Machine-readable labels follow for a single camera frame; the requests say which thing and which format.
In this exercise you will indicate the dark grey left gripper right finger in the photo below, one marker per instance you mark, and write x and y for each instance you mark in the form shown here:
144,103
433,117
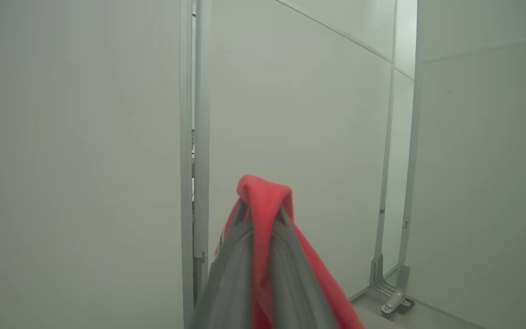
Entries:
295,283

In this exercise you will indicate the red Bulls jersey top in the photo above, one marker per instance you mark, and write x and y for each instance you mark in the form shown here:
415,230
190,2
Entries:
263,201

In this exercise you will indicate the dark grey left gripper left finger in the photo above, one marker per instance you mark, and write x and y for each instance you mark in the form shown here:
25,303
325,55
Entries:
231,274

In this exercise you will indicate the grey double partition post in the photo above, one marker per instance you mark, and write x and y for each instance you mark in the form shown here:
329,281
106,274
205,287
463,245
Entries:
202,137

